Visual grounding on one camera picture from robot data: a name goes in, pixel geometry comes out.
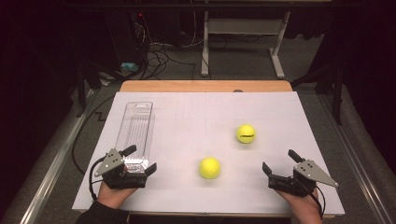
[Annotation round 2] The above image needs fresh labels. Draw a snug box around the long black floor cable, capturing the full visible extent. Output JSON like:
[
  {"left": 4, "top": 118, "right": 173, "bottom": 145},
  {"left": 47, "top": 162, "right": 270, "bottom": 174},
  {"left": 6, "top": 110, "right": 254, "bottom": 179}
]
[{"left": 71, "top": 94, "right": 117, "bottom": 175}]

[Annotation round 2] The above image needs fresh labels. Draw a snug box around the teal small box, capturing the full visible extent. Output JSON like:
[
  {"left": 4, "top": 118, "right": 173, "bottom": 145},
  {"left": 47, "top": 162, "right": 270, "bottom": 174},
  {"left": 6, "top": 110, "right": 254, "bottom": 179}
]
[{"left": 120, "top": 62, "right": 139, "bottom": 72}]

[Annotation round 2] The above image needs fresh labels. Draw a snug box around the plain yellow tennis ball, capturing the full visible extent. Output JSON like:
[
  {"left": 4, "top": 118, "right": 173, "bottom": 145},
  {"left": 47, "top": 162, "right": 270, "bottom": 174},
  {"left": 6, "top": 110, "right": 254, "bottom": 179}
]
[{"left": 199, "top": 156, "right": 221, "bottom": 180}]

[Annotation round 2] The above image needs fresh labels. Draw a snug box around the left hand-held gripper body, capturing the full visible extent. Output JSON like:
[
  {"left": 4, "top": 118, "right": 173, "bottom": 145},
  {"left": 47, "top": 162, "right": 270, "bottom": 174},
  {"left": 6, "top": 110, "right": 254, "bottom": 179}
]
[{"left": 93, "top": 147, "right": 148, "bottom": 190}]

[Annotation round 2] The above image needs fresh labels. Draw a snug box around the white metal table frame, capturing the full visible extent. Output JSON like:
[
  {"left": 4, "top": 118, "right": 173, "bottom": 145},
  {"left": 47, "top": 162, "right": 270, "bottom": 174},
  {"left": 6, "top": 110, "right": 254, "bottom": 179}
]
[{"left": 200, "top": 10, "right": 286, "bottom": 79}]

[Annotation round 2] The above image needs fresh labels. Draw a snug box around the tangle of black floor cables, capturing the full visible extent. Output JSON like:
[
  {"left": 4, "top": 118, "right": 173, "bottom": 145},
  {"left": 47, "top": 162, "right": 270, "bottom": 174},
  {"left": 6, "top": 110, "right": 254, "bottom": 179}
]
[{"left": 136, "top": 12, "right": 206, "bottom": 81}]

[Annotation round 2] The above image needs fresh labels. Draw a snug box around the clear plastic container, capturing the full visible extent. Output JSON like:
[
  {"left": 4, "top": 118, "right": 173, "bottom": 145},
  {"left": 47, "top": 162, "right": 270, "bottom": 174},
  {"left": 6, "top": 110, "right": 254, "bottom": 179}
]
[{"left": 115, "top": 101, "right": 156, "bottom": 174}]

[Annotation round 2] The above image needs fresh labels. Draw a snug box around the person's right hand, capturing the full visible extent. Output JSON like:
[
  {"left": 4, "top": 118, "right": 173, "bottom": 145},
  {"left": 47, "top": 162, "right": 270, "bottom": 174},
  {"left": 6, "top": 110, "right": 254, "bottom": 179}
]
[{"left": 275, "top": 189, "right": 323, "bottom": 224}]

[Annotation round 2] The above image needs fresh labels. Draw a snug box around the metal floor rail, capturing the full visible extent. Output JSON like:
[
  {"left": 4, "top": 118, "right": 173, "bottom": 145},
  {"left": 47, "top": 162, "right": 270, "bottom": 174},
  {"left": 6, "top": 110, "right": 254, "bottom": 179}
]
[
  {"left": 18, "top": 88, "right": 96, "bottom": 224},
  {"left": 317, "top": 92, "right": 396, "bottom": 224}
]

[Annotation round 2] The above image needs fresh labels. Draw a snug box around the right hand-held gripper black cable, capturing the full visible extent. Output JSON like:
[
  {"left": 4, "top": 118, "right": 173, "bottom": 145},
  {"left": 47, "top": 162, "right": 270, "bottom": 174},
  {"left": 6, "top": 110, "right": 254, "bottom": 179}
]
[{"left": 306, "top": 182, "right": 327, "bottom": 219}]

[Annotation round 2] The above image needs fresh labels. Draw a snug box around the hand-held gripper black cable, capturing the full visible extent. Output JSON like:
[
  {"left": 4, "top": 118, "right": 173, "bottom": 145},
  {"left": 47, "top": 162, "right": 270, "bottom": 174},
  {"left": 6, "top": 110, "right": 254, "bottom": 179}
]
[
  {"left": 89, "top": 156, "right": 107, "bottom": 202},
  {"left": 306, "top": 182, "right": 327, "bottom": 219}
]

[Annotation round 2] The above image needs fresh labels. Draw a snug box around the black metal stand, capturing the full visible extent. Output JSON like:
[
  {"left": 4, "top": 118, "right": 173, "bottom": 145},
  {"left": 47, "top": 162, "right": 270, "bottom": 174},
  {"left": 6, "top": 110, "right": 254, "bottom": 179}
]
[
  {"left": 291, "top": 60, "right": 345, "bottom": 126},
  {"left": 75, "top": 60, "right": 106, "bottom": 119}
]

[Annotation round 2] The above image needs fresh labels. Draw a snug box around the person's left hand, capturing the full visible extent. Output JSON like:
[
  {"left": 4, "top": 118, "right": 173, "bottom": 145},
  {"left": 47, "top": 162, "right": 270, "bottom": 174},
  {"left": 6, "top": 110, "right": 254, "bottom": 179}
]
[{"left": 96, "top": 181, "right": 138, "bottom": 209}]

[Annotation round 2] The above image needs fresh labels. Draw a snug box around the left hand-held gripper black cable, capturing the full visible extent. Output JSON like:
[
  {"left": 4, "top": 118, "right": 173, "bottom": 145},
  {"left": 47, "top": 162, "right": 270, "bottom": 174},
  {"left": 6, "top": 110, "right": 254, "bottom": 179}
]
[{"left": 89, "top": 156, "right": 107, "bottom": 202}]

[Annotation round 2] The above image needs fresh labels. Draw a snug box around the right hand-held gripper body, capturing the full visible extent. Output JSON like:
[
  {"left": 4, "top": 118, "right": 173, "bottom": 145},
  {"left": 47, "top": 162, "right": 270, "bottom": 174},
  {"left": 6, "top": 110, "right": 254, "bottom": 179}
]
[{"left": 268, "top": 159, "right": 340, "bottom": 198}]

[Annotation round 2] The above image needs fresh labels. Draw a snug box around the black computer tower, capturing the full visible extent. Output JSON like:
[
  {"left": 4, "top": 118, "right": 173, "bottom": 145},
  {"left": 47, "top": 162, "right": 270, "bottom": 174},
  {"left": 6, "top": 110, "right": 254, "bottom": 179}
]
[{"left": 104, "top": 8, "right": 148, "bottom": 64}]

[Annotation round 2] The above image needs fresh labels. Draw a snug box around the yellow tennis ball black print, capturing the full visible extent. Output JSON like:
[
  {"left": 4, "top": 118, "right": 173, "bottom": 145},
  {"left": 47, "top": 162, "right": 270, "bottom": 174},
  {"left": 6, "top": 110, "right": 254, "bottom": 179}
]
[{"left": 235, "top": 123, "right": 257, "bottom": 145}]

